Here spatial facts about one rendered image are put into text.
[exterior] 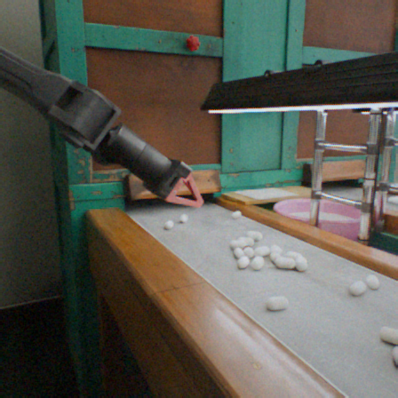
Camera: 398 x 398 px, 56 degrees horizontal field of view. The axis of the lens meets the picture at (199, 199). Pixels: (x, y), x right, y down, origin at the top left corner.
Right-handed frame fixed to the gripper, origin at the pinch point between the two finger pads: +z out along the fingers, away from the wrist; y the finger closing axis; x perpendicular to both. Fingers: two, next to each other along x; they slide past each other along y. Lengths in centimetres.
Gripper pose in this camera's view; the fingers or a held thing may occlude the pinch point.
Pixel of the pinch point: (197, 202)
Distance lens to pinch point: 68.6
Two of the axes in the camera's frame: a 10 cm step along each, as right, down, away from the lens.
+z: 7.1, 5.4, 4.4
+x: -5.6, 8.2, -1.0
